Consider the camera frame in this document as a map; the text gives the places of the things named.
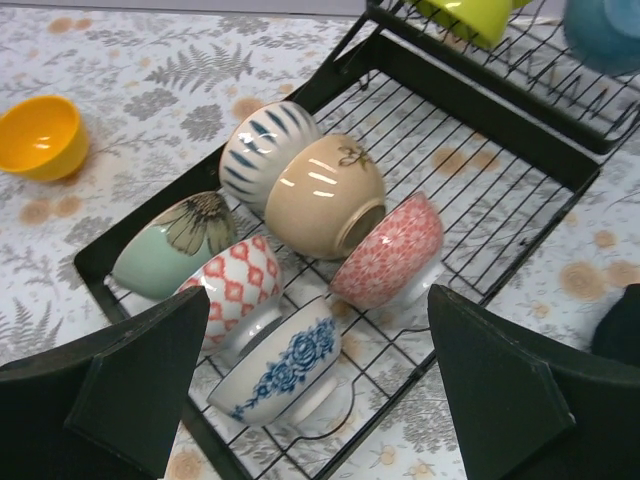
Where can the blue floral white bowl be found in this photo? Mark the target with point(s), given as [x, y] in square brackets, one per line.
[288, 374]

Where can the pink patterned bowl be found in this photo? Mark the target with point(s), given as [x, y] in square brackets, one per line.
[397, 261]

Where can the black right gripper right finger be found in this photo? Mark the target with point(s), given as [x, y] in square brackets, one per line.
[525, 406]

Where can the black cloth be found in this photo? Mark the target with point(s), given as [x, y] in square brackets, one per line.
[617, 336]

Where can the mint green flower bowl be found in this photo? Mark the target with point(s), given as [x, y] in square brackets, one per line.
[161, 256]

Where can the red diamond pattern bowl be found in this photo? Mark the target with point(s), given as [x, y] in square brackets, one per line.
[244, 284]

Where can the lime green bowl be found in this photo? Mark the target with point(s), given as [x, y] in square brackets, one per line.
[480, 22]

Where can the beige ceramic bowl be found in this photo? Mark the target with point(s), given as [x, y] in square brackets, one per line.
[328, 199]

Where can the blue striped white bowl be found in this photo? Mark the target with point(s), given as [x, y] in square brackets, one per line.
[261, 147]

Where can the orange plastic bowl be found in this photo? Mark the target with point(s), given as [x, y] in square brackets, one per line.
[43, 139]

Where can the black wire dish rack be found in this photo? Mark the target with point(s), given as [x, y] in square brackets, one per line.
[501, 141]

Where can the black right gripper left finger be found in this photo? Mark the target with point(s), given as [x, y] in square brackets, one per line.
[107, 405]

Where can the blue ceramic bowl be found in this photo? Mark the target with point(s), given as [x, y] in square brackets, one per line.
[604, 35]

